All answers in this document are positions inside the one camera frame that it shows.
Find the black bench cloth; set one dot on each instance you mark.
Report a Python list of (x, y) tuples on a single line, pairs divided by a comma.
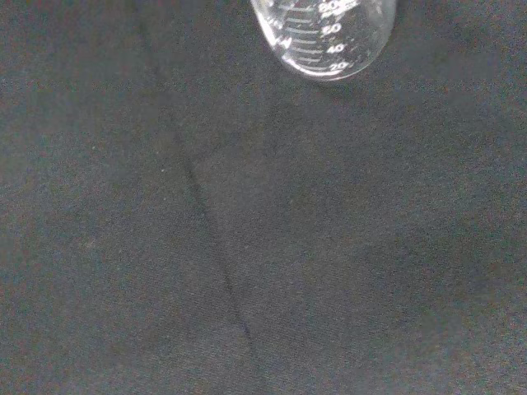
[(263, 230)]

